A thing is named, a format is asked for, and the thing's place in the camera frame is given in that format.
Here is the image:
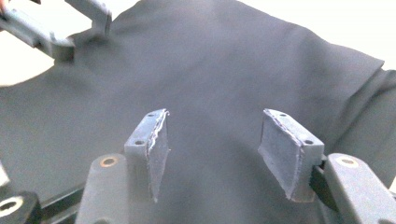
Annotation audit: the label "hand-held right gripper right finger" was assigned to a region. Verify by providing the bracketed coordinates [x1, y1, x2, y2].
[257, 107, 326, 203]

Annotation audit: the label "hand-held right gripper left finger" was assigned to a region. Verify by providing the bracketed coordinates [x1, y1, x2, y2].
[123, 107, 171, 203]

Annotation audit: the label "black pants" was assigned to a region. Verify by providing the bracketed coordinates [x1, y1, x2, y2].
[0, 0, 396, 224]

